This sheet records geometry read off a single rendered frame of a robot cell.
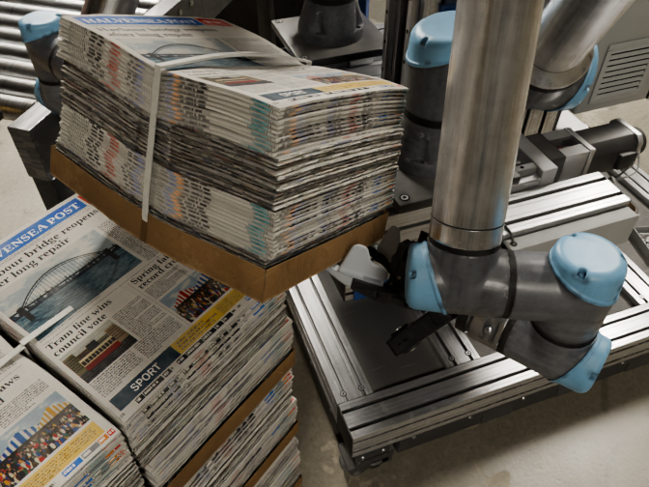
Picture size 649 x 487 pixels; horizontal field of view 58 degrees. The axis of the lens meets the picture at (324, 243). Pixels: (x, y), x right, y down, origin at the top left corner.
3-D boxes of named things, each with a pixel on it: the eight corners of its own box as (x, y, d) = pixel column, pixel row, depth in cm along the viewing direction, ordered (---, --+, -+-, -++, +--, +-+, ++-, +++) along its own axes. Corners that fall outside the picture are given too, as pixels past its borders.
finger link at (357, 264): (326, 230, 77) (395, 247, 76) (317, 269, 79) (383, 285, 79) (324, 240, 74) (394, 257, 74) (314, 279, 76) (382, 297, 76)
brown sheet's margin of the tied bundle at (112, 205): (263, 186, 98) (268, 163, 96) (121, 228, 76) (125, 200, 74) (197, 145, 104) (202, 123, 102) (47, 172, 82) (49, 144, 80)
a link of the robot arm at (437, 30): (401, 80, 99) (409, 1, 89) (482, 85, 98) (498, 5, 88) (400, 120, 90) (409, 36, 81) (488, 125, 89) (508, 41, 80)
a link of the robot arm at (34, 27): (81, 21, 97) (99, 81, 105) (49, 3, 103) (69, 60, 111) (37, 38, 94) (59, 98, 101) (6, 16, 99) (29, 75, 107)
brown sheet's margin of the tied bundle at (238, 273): (384, 238, 87) (390, 212, 86) (263, 304, 65) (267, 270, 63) (299, 206, 95) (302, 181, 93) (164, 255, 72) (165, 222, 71)
